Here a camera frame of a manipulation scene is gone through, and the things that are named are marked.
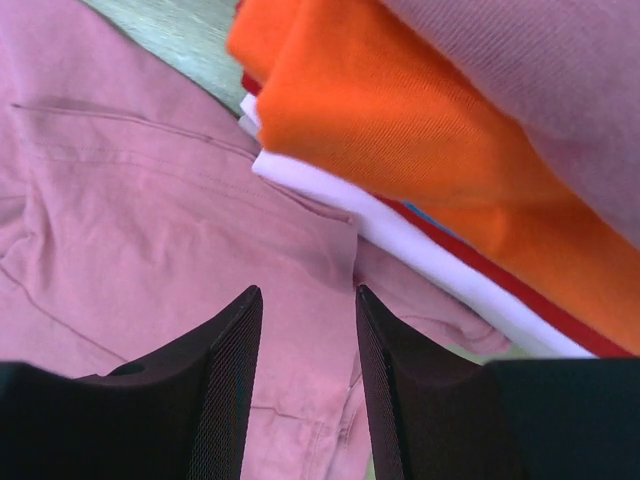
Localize folded red shirt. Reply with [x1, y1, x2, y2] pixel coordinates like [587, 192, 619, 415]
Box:
[240, 72, 636, 359]

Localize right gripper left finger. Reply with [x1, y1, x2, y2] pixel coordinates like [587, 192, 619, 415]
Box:
[1, 286, 263, 479]

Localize folded blue shirt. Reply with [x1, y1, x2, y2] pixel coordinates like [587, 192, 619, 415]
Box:
[400, 202, 456, 238]

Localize folded light pink shirt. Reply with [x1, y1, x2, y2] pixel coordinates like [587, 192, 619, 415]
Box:
[237, 94, 596, 359]

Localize pink t-shirt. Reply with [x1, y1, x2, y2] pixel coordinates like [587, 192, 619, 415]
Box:
[1, 1, 509, 479]

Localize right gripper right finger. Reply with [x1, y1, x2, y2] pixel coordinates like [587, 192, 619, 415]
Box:
[356, 286, 639, 480]

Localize folded orange shirt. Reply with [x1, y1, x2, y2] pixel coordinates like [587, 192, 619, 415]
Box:
[228, 1, 639, 353]

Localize folded pink shirt on stack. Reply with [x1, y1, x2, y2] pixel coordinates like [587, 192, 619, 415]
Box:
[388, 1, 639, 244]

